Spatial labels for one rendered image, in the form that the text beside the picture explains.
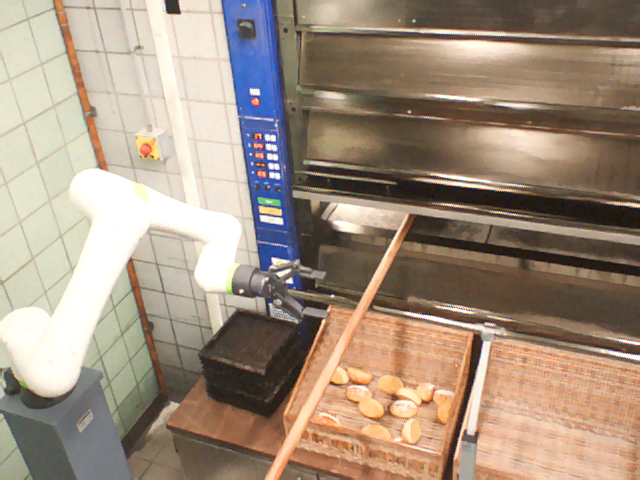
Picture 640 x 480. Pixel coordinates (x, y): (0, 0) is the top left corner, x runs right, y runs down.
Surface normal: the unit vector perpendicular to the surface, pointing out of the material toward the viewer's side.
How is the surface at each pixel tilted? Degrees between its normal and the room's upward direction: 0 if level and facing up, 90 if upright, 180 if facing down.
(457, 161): 70
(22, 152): 90
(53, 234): 90
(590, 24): 90
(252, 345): 0
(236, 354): 0
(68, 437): 90
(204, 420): 0
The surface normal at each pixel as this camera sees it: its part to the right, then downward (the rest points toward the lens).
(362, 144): -0.37, 0.21
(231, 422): -0.07, -0.84
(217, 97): -0.37, 0.53
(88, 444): 0.93, 0.14
